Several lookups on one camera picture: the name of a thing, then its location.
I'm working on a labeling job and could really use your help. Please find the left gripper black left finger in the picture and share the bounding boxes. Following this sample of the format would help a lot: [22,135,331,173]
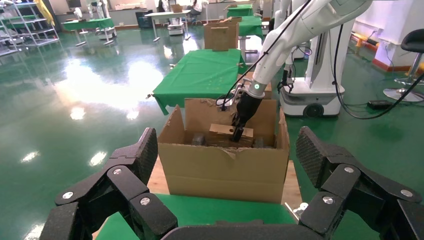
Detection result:
[39,127,179,240]

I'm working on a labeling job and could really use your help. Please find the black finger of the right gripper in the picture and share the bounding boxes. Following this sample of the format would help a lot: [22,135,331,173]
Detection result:
[231,120,245,143]

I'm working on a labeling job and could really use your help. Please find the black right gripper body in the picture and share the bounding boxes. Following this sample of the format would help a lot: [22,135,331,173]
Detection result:
[233,91,263,128]

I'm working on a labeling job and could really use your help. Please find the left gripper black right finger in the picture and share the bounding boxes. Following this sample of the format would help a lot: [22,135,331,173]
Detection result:
[295,125,424,240]

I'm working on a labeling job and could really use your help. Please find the small brown cardboard box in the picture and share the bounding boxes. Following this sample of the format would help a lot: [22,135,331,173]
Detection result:
[208,123,254,148]

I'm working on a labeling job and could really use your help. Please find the large open cardboard carton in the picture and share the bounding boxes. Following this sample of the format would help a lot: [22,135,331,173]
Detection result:
[157,97,291,205]

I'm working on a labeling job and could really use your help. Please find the tall cardboard carton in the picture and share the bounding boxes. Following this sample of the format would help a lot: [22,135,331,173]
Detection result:
[203,17,243,52]

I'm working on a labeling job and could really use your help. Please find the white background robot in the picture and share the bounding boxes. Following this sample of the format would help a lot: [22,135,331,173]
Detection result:
[271,0,314,94]

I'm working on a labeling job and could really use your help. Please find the green table cloth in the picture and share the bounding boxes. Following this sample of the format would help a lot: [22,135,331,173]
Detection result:
[152,48,248,116]
[96,193,297,240]

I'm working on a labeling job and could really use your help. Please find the white robot column and base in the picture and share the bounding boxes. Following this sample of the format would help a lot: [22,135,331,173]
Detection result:
[279,18,355,118]

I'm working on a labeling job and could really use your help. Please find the green covered background table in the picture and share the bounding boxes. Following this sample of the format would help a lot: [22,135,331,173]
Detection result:
[62,18,115,47]
[238,15,264,38]
[226,3,254,18]

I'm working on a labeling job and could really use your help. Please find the black power adapter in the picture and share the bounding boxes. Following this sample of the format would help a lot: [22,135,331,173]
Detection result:
[366,99,394,111]

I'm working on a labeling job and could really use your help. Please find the small white wheeled base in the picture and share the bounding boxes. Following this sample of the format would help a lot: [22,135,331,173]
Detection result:
[96,27,117,41]
[167,22,186,36]

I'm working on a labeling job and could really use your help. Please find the white background table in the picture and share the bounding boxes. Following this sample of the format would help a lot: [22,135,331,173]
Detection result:
[144,9,192,42]

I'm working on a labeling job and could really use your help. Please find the black swivel stool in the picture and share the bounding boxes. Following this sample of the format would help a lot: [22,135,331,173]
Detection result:
[383,28,424,104]

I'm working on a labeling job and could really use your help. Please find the white metal shelf rack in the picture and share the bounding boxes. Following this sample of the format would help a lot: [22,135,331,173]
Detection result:
[0,1,61,56]

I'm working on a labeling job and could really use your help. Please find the yellow hanging cloth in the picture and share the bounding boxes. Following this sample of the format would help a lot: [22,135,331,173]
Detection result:
[34,0,56,27]

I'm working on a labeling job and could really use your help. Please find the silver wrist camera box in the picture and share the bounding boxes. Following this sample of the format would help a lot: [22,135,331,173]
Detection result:
[228,85,247,110]

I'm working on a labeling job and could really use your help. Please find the black braided camera cable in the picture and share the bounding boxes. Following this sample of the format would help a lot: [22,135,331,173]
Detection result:
[216,0,313,112]

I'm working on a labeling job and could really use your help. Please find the thick black hanging cable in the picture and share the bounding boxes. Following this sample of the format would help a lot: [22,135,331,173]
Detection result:
[332,23,424,121]

